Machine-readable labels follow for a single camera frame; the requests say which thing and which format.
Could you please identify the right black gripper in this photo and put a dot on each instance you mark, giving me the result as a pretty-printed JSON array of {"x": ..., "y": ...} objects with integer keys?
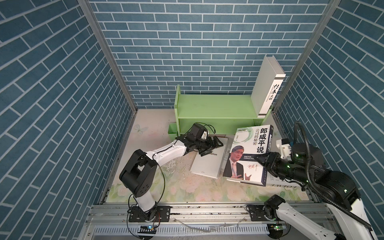
[{"x": 269, "y": 159}]

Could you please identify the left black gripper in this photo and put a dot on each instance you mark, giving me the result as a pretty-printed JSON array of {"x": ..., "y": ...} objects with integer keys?
[{"x": 210, "y": 145}]

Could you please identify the white La Dame aux camelias book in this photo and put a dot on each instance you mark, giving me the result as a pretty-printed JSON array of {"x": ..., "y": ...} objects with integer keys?
[{"x": 210, "y": 165}]

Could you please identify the Chinese book with man portrait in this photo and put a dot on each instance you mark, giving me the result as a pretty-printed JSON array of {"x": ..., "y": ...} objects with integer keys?
[{"x": 247, "y": 144}]

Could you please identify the large white black-spine book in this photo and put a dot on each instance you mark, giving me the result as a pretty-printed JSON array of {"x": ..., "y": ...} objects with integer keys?
[{"x": 268, "y": 83}]

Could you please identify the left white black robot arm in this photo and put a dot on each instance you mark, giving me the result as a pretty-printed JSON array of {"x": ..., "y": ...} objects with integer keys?
[{"x": 139, "y": 172}]

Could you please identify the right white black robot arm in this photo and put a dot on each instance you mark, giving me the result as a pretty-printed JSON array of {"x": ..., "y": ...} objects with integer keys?
[{"x": 337, "y": 189}]

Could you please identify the white Loewe Foundation Craft Prize book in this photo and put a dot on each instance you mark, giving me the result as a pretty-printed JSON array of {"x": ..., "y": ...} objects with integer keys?
[{"x": 277, "y": 182}]

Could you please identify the green two-tier shelf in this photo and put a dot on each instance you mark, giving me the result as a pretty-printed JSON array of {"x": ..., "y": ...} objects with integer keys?
[{"x": 223, "y": 114}]

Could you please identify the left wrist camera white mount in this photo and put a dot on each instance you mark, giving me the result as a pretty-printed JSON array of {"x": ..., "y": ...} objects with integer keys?
[{"x": 204, "y": 136}]

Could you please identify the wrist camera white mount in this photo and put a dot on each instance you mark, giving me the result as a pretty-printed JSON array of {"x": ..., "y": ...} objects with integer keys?
[
  {"x": 204, "y": 136},
  {"x": 285, "y": 148}
]

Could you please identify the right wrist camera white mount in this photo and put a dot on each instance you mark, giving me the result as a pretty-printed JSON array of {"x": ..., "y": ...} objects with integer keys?
[{"x": 285, "y": 148}]

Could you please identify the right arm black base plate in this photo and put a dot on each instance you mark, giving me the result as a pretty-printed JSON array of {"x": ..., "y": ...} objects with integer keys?
[{"x": 257, "y": 213}]

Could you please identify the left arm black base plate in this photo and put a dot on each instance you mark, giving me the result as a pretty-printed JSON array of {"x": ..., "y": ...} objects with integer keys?
[{"x": 158, "y": 214}]

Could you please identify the aluminium mounting rail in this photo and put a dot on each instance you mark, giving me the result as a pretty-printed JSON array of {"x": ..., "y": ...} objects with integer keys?
[{"x": 116, "y": 214}]

